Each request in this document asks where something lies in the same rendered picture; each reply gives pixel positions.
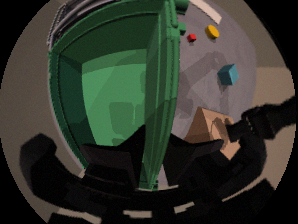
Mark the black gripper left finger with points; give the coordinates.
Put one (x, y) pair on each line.
(127, 155)

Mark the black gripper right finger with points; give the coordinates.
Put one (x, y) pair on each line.
(180, 154)

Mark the yellow short cylinder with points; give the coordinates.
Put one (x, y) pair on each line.
(211, 32)

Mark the small teal block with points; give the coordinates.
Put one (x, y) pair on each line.
(228, 75)

